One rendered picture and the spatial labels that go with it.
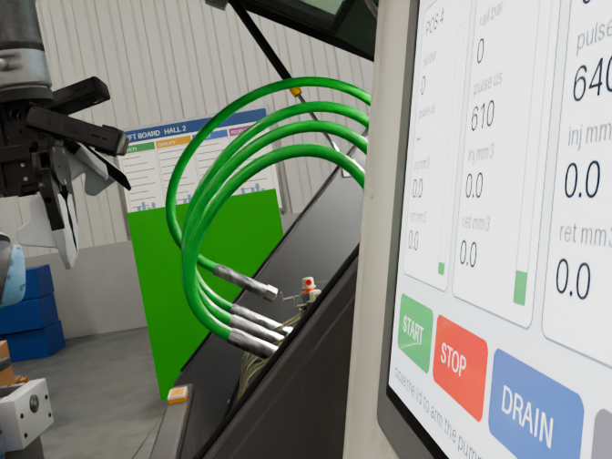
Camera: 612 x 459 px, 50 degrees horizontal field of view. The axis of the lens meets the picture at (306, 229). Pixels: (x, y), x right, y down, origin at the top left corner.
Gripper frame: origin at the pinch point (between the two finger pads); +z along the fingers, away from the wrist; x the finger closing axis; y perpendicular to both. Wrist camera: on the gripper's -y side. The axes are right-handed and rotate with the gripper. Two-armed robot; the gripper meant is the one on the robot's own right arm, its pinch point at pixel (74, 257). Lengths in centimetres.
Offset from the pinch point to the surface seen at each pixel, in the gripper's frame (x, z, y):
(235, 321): 4.5, 10.7, -17.6
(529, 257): 58, 0, -31
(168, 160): -668, -53, 50
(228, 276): -11.7, 7.3, -17.1
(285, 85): -12.1, -17.5, -30.0
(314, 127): 4.1, -9.8, -30.9
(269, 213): -340, 13, -37
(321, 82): -12.1, -17.0, -35.2
